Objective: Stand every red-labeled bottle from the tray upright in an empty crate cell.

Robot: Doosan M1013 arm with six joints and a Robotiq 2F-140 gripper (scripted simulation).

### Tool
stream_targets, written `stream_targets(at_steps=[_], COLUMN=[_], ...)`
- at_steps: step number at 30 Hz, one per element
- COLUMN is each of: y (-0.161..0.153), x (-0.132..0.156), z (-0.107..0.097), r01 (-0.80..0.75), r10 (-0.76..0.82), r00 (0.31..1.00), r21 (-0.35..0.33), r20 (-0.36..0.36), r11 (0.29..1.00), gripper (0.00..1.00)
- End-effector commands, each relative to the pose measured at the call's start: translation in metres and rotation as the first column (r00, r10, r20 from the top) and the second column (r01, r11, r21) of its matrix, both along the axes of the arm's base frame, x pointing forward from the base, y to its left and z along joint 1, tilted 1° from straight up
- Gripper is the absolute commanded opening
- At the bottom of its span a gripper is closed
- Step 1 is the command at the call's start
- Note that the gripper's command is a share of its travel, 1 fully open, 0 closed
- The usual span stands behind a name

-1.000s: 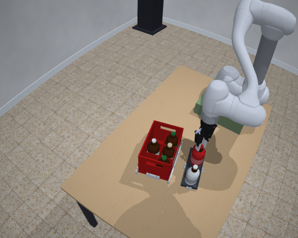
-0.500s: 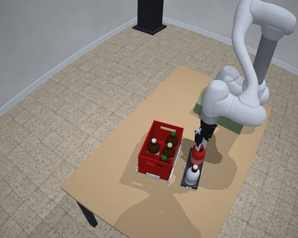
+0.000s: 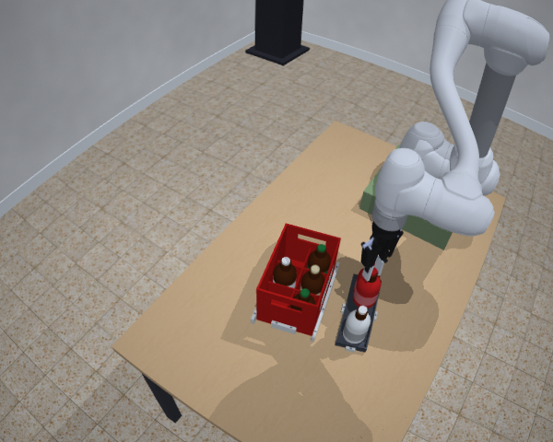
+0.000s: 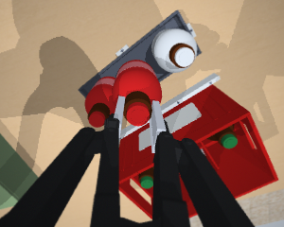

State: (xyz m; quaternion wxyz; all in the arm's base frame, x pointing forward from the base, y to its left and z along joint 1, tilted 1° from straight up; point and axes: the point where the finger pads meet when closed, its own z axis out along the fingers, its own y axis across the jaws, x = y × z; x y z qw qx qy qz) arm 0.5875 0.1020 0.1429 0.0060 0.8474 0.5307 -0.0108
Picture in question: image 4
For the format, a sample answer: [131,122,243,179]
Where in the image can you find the red bottle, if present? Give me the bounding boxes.
[85,77,115,128]
[112,60,162,126]

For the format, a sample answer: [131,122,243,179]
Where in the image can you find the white bottle with brown band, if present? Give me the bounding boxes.
[151,28,197,73]

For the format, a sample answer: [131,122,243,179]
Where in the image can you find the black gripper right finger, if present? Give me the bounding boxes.
[149,100,255,227]

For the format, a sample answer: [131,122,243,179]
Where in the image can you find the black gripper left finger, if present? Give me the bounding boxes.
[0,96,125,227]

